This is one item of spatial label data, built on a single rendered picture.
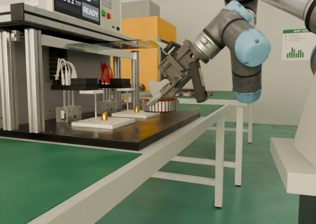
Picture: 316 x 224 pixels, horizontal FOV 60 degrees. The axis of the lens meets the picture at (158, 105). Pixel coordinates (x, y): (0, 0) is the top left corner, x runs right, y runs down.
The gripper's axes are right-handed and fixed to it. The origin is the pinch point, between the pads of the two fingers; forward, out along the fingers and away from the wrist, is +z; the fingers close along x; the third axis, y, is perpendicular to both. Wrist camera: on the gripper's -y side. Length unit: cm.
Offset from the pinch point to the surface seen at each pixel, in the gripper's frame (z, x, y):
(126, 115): 18.7, -17.4, 9.4
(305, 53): -111, -533, -27
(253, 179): 42, -184, -76
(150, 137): 3.0, 11.9, -7.3
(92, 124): 17.6, 6.8, 8.6
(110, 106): 25.1, -23.8, 18.7
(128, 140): 4.7, 18.9, -5.2
